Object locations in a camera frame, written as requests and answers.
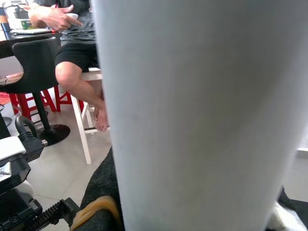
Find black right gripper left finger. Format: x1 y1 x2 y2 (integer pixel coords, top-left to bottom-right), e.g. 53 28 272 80
70 147 125 231

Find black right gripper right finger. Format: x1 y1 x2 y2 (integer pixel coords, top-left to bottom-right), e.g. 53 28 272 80
264 185 308 231

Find white plastic table leg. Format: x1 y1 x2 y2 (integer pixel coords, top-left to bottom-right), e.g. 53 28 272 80
91 0 308 231

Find person hand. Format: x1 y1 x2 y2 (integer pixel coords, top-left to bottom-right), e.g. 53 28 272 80
28 4 84 32

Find tan rubber band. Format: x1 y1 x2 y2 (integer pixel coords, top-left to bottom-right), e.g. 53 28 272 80
69 195 122 231

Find white wooden stool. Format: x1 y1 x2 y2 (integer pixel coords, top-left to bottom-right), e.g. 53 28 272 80
69 67 112 166

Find red plastic stool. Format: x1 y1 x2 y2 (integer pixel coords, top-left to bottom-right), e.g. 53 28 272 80
9 92 34 121
40 84 85 113

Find person bare leg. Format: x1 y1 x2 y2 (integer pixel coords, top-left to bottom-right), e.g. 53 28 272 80
54 61 110 132

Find person black shorts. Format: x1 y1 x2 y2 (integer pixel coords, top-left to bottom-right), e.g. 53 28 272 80
54 43 100 73

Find black bar chair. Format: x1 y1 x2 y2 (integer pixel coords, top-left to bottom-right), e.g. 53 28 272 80
0 36 72 147

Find person dark shirt torso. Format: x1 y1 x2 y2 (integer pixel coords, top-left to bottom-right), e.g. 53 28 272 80
36 0 97 47

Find green cup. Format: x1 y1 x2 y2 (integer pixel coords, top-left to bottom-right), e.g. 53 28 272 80
20 19 32 31

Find blue drink bottle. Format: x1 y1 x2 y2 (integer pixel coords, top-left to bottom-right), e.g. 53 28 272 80
0 6 12 40

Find white countertop appliance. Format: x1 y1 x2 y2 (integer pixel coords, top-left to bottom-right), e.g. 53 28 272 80
4 1 32 30

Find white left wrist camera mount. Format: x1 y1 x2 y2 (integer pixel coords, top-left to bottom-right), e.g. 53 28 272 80
0 136 34 196

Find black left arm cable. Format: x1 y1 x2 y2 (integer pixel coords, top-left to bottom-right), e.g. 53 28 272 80
14 115 49 162

